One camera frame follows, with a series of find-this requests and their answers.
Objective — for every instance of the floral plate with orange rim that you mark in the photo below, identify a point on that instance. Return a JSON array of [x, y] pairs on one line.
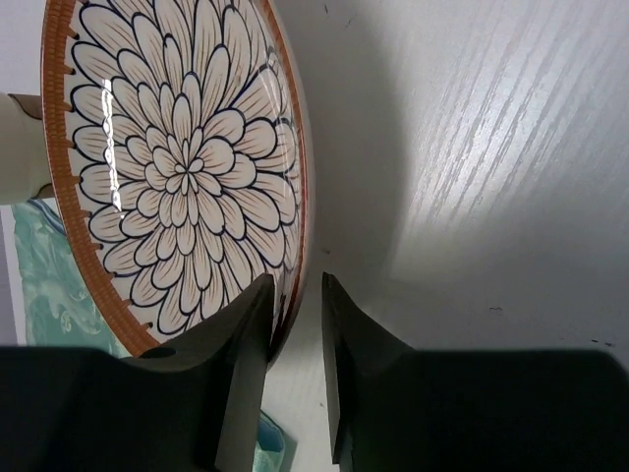
[[178, 143]]

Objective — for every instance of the cream metal cup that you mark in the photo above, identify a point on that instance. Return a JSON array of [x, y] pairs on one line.
[[25, 172]]

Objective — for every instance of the mint green satin cloth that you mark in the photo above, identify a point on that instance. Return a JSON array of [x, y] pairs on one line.
[[57, 309]]

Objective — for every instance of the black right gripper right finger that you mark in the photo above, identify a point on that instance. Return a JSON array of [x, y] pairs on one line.
[[392, 407]]

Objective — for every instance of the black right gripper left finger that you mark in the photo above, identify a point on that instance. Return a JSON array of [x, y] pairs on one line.
[[189, 404]]

